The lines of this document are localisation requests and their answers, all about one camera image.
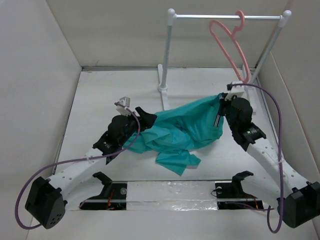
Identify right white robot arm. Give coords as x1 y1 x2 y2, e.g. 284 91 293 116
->
218 97 320 228

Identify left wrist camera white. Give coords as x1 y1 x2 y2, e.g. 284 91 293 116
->
114 96 131 116

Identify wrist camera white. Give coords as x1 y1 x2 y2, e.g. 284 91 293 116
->
114 96 131 116
225 81 245 101

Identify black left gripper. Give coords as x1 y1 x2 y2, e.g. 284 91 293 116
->
119 107 156 146

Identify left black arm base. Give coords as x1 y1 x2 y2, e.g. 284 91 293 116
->
79 181 128 211

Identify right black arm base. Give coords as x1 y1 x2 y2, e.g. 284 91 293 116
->
211 181 265 211

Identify teal trousers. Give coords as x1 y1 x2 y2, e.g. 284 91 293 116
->
125 95 224 176

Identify white metal clothes rack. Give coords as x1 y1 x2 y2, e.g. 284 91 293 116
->
157 8 293 115

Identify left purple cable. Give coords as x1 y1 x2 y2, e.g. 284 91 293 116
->
14 101 141 230

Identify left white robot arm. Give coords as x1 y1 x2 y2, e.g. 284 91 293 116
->
25 104 157 230

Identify pink plastic hanger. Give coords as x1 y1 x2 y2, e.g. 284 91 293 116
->
209 10 251 84

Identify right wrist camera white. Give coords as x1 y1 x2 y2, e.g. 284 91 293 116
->
225 81 245 101

